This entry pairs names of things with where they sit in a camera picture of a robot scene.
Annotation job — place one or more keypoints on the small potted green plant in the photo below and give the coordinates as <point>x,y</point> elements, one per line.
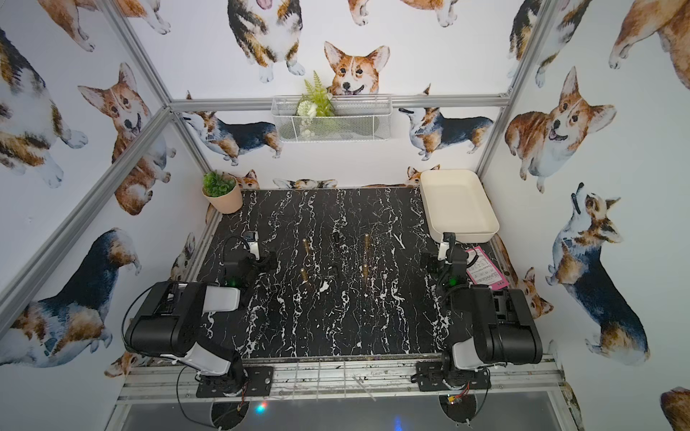
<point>223,192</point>

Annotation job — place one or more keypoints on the artificial fern with white flower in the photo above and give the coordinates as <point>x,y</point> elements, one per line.
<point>315,111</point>

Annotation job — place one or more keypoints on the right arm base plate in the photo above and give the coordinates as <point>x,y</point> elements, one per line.
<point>434,376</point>

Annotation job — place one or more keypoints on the aluminium front rail frame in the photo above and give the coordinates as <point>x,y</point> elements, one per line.
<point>337,379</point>

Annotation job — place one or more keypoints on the pink paper card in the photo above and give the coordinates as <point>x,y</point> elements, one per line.
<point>482,271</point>

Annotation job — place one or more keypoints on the cream plastic tray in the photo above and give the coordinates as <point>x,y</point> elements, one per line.
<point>455,202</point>

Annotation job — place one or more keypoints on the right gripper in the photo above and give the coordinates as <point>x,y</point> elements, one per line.
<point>441,264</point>

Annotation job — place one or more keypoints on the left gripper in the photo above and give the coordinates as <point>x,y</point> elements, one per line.
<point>259,264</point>

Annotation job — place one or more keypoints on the white wire wall basket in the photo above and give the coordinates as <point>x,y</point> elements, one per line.
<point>340,119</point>

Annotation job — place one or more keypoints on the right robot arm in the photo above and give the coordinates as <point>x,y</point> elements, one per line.
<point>503,329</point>

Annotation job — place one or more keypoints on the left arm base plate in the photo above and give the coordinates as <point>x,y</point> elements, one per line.
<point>253,381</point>

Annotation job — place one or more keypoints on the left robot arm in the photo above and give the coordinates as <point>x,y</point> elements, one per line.
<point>168,324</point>

